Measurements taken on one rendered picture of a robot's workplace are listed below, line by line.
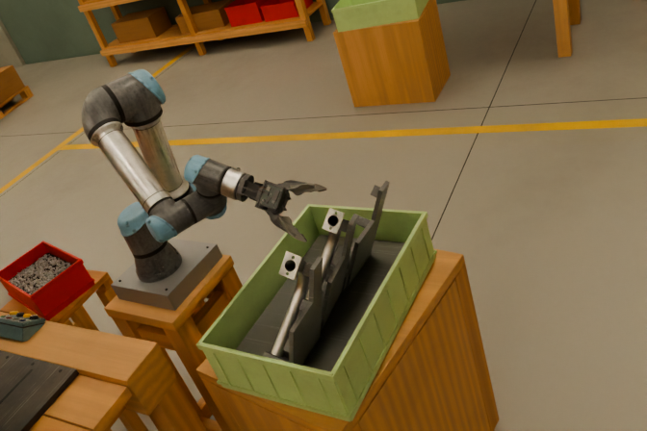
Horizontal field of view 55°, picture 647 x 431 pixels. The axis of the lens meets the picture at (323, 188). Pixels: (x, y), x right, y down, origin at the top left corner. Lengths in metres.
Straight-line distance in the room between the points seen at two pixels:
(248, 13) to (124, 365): 5.54
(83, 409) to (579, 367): 1.75
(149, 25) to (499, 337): 6.16
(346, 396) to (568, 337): 1.39
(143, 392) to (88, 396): 0.15
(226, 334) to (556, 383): 1.34
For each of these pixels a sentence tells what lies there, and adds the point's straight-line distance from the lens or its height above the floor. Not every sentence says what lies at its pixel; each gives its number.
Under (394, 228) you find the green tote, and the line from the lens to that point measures 1.92.
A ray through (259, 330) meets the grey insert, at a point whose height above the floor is 0.85.
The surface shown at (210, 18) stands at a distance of 7.39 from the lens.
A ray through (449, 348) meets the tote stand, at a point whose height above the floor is 0.57.
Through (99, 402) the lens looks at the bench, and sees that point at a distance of 1.85.
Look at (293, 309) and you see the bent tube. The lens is 1.56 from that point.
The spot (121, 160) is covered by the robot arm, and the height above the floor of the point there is 1.40.
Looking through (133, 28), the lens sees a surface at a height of 0.42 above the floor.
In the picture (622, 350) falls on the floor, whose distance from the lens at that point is 2.70.
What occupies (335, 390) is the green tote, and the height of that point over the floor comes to 0.91.
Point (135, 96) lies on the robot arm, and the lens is 1.82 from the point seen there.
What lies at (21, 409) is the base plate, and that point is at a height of 0.90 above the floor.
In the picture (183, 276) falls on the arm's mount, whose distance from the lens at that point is 2.05.
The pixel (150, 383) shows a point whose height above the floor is 0.82.
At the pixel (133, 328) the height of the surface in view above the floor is 0.76.
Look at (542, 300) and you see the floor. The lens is 2.89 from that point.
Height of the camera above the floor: 2.01
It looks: 30 degrees down
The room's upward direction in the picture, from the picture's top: 19 degrees counter-clockwise
